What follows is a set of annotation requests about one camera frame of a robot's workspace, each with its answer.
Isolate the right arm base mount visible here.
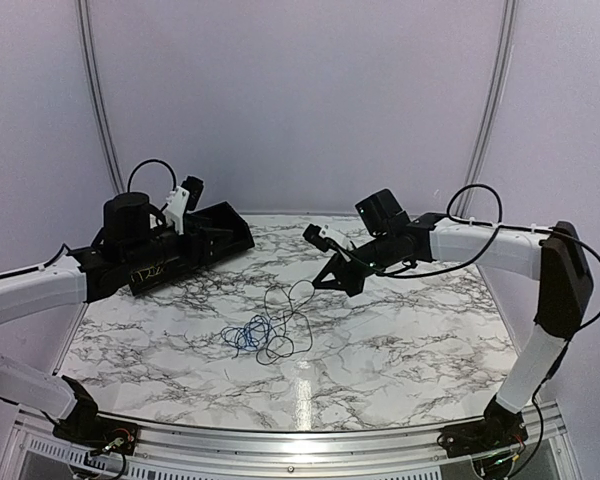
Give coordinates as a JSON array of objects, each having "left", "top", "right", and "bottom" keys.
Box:
[{"left": 437, "top": 421, "right": 528, "bottom": 458}]

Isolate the right aluminium frame post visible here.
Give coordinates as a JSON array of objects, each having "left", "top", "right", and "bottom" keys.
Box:
[{"left": 452, "top": 0, "right": 524, "bottom": 221}]

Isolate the black three-compartment bin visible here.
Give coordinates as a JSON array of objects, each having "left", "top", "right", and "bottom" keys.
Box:
[{"left": 129, "top": 202, "right": 254, "bottom": 296}]

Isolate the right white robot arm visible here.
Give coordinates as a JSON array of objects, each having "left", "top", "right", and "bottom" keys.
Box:
[{"left": 303, "top": 189, "right": 593, "bottom": 448}]

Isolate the left aluminium frame post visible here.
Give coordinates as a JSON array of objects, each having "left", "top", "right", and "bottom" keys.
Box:
[{"left": 75, "top": 0, "right": 126, "bottom": 195}]

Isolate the aluminium front rail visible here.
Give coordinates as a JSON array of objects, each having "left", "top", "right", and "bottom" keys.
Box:
[{"left": 0, "top": 403, "right": 581, "bottom": 479}]

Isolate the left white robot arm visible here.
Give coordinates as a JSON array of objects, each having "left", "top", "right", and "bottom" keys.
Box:
[{"left": 0, "top": 187, "right": 254, "bottom": 445}]

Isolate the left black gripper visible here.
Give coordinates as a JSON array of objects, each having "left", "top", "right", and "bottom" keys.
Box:
[{"left": 123, "top": 216, "right": 233, "bottom": 274}]

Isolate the blue cable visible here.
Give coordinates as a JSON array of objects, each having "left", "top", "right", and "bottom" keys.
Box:
[{"left": 219, "top": 314, "right": 274, "bottom": 359}]

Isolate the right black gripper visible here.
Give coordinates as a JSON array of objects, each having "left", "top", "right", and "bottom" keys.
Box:
[{"left": 312, "top": 232, "right": 398, "bottom": 298}]

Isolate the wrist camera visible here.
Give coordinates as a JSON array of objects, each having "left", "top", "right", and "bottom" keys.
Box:
[
  {"left": 303, "top": 224, "right": 355, "bottom": 262},
  {"left": 163, "top": 176, "right": 204, "bottom": 235}
]

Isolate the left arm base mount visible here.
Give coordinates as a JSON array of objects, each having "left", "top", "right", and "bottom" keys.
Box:
[{"left": 44, "top": 410, "right": 139, "bottom": 456}]

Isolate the aluminium frame post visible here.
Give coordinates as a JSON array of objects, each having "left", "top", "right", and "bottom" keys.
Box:
[
  {"left": 452, "top": 0, "right": 524, "bottom": 221},
  {"left": 75, "top": 0, "right": 126, "bottom": 195}
]

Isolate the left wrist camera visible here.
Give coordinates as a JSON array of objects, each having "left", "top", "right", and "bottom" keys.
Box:
[{"left": 163, "top": 176, "right": 204, "bottom": 235}]

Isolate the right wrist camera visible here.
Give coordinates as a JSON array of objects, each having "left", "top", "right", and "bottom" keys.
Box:
[{"left": 303, "top": 224, "right": 355, "bottom": 262}]

